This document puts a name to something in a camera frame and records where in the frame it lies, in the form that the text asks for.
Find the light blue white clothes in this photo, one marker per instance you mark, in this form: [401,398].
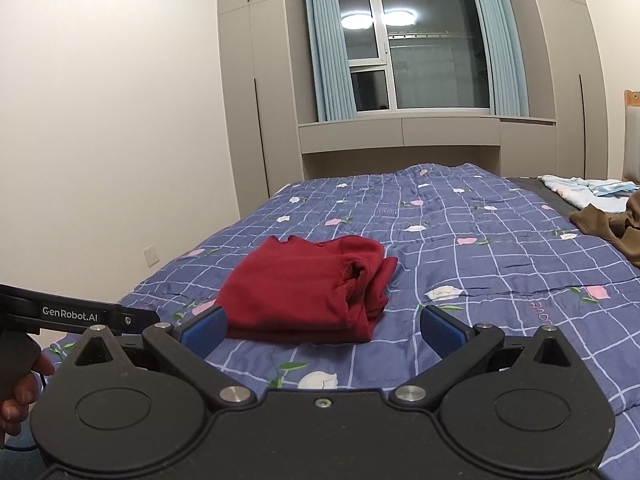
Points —
[609,195]

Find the light blue left curtain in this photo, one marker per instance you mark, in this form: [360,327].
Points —
[332,84]

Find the beige wall cabinet unit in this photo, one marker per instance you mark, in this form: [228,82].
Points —
[276,137]

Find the window with white frame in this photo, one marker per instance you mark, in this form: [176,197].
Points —
[415,54]

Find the brown garment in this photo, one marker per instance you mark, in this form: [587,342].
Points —
[620,230]

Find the red knit sweater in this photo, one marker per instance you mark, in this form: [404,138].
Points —
[296,291]

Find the light blue curtain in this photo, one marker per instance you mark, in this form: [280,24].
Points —
[508,94]
[332,84]

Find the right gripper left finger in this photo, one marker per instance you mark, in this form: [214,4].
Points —
[189,394]

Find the light blue right curtain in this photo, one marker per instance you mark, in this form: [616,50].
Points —
[508,94]

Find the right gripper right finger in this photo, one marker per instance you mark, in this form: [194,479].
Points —
[509,404]

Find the blue plaid floral quilt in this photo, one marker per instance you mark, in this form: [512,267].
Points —
[483,248]

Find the white wall socket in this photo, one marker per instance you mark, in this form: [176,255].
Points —
[151,256]

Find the person's left hand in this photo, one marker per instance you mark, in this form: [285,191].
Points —
[26,391]

